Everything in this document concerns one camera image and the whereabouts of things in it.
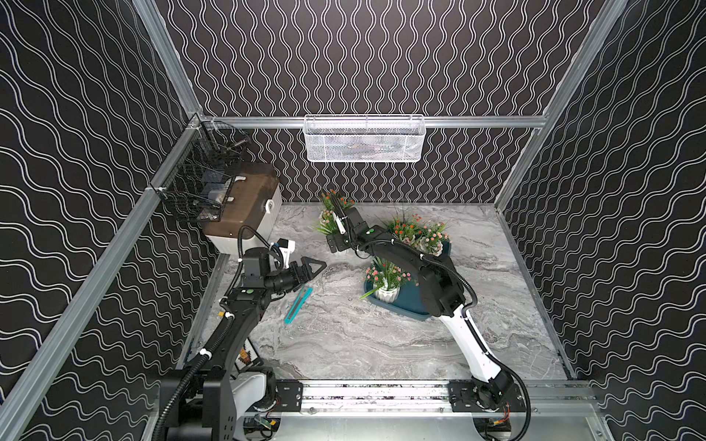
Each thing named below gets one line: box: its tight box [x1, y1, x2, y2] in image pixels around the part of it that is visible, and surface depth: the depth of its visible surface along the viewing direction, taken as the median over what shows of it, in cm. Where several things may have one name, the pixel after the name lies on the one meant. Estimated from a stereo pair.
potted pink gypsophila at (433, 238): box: [417, 219, 453, 258], surface depth 94 cm
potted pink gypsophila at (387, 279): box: [359, 256, 420, 304], surface depth 89 cm
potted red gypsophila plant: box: [387, 213, 423, 247], surface depth 97 cm
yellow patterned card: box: [234, 337, 260, 371], surface depth 82 cm
